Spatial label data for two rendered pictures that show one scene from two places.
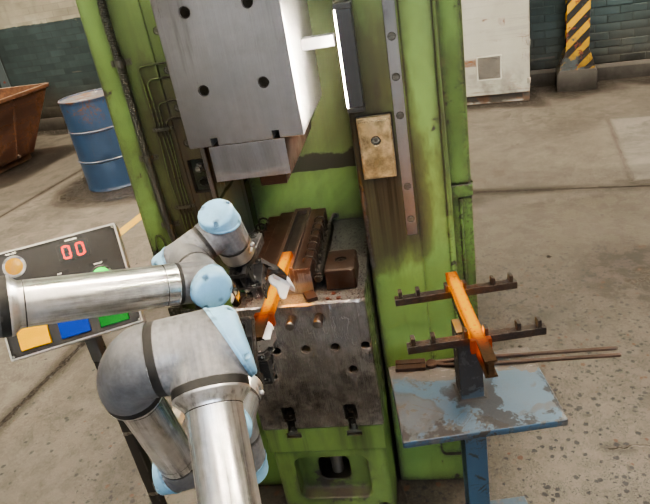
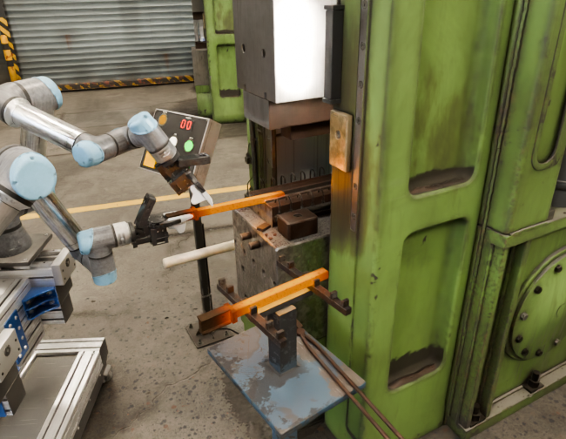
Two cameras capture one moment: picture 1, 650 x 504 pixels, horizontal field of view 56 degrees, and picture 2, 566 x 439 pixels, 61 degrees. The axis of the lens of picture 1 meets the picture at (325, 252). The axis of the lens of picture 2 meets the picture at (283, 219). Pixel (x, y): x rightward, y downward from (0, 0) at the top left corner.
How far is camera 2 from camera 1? 131 cm
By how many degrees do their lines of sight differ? 46
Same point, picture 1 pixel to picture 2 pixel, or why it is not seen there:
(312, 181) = not seen: hidden behind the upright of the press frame
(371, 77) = (347, 78)
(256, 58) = (261, 33)
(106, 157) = not seen: hidden behind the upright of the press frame
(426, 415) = (240, 350)
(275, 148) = (265, 106)
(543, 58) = not seen: outside the picture
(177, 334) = (8, 155)
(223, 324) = (16, 161)
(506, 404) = (278, 389)
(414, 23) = (379, 39)
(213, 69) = (247, 34)
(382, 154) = (340, 148)
